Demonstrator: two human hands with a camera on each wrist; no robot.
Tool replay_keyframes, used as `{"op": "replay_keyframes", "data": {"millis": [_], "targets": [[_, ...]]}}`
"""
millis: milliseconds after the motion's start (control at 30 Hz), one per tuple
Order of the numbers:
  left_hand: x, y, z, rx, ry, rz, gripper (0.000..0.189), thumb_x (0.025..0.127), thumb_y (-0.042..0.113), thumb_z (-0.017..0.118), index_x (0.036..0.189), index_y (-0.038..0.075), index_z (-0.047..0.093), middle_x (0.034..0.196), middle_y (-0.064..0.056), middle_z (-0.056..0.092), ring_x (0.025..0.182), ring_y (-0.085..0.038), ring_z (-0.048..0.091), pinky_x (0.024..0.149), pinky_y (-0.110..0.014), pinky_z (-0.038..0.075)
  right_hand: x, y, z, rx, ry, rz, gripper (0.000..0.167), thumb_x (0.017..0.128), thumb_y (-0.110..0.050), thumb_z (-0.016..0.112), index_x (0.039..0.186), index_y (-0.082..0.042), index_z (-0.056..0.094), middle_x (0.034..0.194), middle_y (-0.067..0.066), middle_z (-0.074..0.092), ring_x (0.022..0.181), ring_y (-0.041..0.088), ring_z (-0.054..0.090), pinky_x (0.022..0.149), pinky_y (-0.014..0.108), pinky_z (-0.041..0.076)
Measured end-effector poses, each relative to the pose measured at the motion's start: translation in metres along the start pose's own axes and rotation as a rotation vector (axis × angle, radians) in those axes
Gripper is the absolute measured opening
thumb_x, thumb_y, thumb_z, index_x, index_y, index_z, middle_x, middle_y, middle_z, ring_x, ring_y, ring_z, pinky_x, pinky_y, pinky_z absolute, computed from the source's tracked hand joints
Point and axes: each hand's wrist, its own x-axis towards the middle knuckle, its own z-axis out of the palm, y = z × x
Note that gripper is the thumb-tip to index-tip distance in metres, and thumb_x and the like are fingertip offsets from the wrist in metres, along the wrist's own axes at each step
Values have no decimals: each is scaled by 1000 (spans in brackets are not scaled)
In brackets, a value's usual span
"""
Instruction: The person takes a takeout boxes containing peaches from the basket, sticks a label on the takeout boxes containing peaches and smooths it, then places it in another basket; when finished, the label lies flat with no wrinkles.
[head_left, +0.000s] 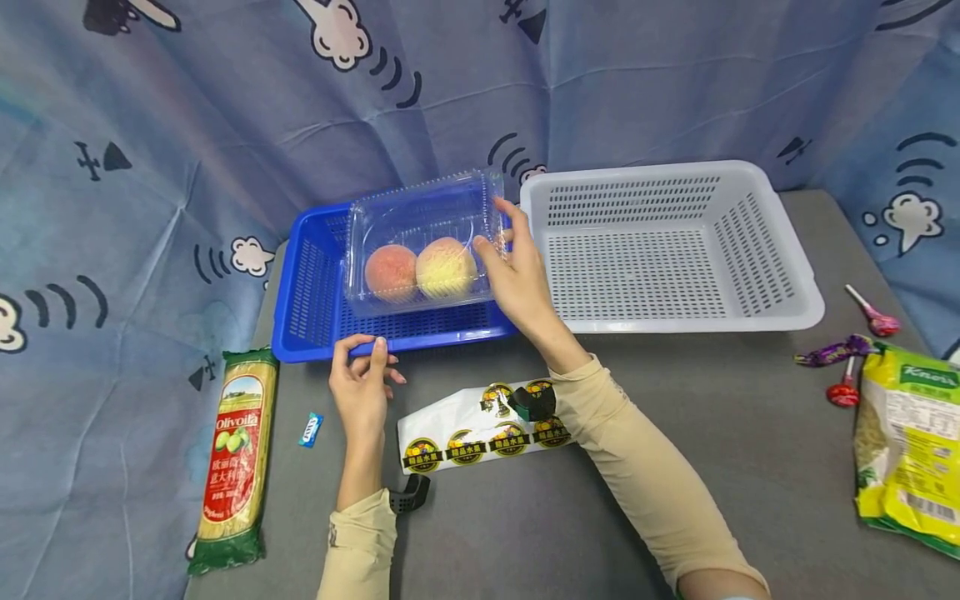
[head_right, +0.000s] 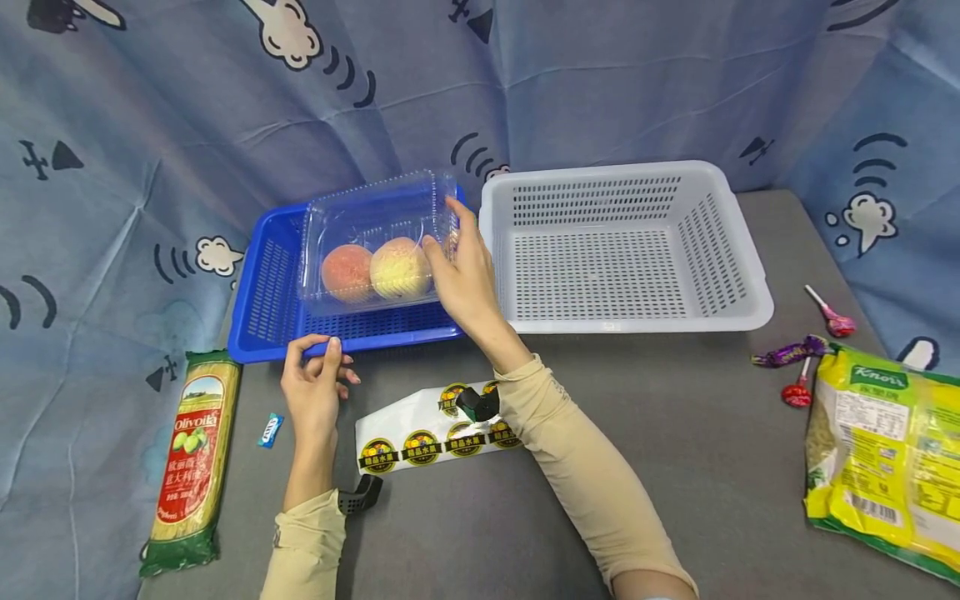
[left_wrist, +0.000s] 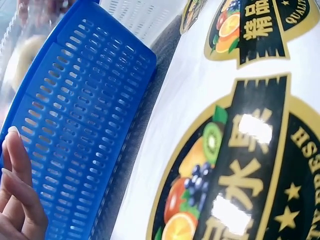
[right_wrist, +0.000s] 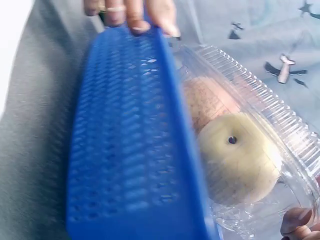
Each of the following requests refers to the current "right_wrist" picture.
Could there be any person's left hand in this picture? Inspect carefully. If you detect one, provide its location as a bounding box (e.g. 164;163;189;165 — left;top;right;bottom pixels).
83;0;181;38

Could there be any person's right hand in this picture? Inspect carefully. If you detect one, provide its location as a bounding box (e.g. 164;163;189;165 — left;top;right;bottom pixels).
279;206;320;240

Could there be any pink speckled fruit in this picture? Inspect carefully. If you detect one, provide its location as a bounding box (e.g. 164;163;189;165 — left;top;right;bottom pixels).
183;76;242;133

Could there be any blue perforated plastic basket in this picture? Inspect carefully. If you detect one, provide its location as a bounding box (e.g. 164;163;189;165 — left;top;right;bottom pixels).
65;23;225;240

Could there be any yellow apple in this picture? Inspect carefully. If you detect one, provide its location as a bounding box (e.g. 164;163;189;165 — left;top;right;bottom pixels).
197;113;285;205

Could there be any clear plastic clamshell container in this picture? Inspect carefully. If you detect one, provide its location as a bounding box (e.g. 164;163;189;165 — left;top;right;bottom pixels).
174;44;320;240

